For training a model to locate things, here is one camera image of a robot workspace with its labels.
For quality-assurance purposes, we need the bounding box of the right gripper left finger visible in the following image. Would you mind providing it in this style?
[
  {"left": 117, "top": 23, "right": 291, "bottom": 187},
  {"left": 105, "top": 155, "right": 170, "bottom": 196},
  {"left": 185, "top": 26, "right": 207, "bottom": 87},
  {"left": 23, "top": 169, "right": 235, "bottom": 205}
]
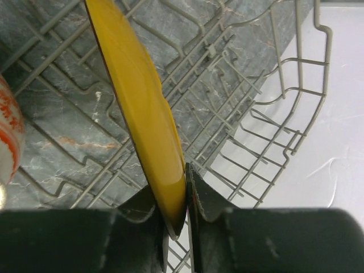
[{"left": 1, "top": 187, "right": 168, "bottom": 272}]

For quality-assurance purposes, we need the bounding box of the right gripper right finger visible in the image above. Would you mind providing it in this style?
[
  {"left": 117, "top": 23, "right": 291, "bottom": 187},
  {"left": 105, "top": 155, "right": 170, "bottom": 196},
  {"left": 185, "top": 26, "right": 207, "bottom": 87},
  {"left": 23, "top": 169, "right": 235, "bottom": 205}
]
[{"left": 185, "top": 164, "right": 363, "bottom": 272}]

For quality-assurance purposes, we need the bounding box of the yellow small plate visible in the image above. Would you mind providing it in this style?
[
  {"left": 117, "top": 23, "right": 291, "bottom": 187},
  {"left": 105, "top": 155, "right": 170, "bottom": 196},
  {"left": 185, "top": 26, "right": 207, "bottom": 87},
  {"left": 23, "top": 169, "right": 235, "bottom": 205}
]
[{"left": 85, "top": 1, "right": 187, "bottom": 240}]

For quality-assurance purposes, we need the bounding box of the white orange patterned bowl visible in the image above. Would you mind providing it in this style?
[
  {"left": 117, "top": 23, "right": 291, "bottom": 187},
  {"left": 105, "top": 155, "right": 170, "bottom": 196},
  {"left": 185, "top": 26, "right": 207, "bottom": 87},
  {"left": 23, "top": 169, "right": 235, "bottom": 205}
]
[{"left": 1, "top": 77, "right": 25, "bottom": 184}]

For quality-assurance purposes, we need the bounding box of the grey wire dish rack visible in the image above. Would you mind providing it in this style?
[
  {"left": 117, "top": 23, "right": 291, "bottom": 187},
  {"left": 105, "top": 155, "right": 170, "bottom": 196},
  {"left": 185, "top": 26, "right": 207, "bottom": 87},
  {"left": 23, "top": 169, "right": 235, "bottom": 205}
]
[{"left": 1, "top": 1, "right": 332, "bottom": 272}]

